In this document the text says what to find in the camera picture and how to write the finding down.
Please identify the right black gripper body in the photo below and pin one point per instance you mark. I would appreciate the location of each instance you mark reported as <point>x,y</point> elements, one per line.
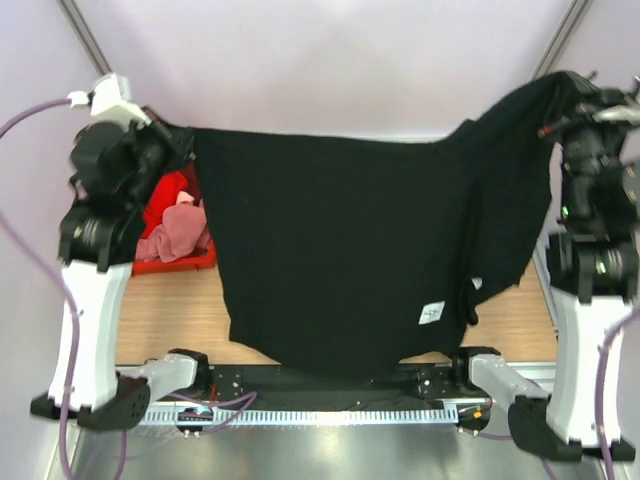
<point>577,128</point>

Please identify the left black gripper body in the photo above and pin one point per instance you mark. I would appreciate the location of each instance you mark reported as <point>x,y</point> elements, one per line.
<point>158,153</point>

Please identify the black t shirt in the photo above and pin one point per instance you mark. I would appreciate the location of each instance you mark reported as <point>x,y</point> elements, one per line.
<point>341,257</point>

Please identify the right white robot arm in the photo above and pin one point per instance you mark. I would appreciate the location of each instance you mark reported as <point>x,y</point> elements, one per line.
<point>593,264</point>

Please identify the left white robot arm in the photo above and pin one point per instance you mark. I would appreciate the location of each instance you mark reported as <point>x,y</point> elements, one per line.
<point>116,169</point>

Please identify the red t shirt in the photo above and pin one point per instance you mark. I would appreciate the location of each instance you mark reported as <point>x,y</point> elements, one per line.
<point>166,195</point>

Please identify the pink t shirt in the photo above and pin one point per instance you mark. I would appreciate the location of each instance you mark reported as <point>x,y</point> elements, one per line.
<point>183,232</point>

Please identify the red plastic bin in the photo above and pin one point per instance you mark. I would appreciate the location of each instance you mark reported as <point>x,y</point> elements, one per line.
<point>190,263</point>

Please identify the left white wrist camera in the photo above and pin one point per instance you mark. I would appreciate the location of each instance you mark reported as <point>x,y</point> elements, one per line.
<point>111,100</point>

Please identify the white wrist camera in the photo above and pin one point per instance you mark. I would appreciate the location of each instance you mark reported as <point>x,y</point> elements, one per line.
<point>635,91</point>
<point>111,100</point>

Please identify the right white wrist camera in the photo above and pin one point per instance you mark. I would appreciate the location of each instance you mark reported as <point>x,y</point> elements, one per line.
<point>635,91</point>

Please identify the right aluminium corner post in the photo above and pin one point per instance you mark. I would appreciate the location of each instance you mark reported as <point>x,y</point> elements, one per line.
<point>560,40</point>

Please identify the aluminium corner post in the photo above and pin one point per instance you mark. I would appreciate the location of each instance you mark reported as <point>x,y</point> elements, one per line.
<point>560,40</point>
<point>83,32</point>

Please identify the left aluminium corner post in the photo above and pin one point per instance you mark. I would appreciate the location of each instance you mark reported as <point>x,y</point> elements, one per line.
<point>83,32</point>

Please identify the slotted cable duct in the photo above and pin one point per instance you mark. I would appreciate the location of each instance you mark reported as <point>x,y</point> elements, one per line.
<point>183,416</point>

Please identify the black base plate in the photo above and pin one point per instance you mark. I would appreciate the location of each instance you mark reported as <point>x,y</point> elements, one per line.
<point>409,387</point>

